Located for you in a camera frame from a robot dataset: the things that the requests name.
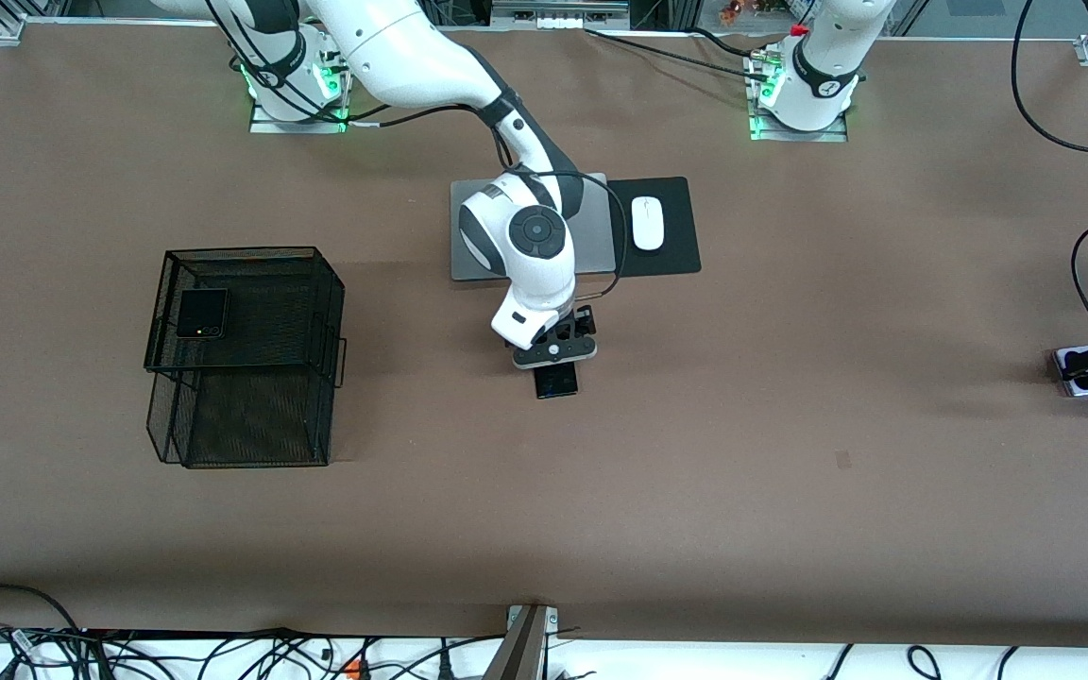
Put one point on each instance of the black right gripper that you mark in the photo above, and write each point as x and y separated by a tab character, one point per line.
574	326

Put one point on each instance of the black slab smartphone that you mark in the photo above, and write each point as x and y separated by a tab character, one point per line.
556	382

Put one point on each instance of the black flip phone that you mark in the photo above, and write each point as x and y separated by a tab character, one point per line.
201	312

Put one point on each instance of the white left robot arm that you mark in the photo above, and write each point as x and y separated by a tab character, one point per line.
823	76

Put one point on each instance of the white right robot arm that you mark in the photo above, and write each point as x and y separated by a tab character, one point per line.
412	57

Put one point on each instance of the silver laptop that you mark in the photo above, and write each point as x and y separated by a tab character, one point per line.
596	250

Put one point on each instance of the white computer mouse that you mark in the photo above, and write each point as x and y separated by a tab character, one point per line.
648	223

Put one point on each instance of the black mouse pad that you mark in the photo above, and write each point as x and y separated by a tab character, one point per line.
681	255

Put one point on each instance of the silver power strip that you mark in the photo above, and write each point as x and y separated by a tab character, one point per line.
558	11

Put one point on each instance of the black mesh desk organizer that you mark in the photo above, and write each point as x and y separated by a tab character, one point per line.
261	416

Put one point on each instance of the aluminium profile beam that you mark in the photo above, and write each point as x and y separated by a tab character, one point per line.
520	652

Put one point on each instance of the small orange figure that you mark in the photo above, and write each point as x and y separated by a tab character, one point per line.
731	11

